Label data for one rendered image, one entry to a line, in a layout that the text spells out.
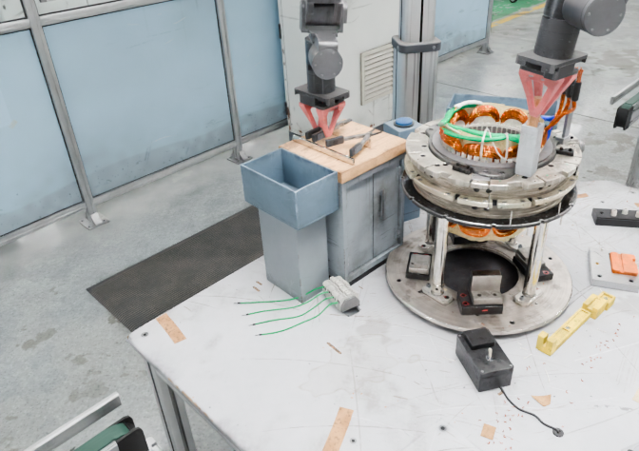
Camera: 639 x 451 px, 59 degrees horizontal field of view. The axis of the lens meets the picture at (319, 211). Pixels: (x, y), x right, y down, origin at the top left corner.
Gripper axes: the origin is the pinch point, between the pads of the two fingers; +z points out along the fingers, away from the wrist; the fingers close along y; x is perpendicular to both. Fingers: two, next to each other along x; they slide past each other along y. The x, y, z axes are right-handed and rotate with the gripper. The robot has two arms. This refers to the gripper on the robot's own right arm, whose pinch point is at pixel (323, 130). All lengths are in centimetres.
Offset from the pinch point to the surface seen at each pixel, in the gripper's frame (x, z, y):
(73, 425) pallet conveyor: -65, 30, 5
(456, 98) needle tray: 41.7, 3.7, 5.0
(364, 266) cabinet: -1.6, 28.1, 13.2
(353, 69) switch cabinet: 162, 57, -145
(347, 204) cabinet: -5.9, 10.2, 12.5
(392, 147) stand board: 6.7, 2.2, 13.3
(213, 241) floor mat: 40, 109, -127
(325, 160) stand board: -6.2, 2.2, 7.0
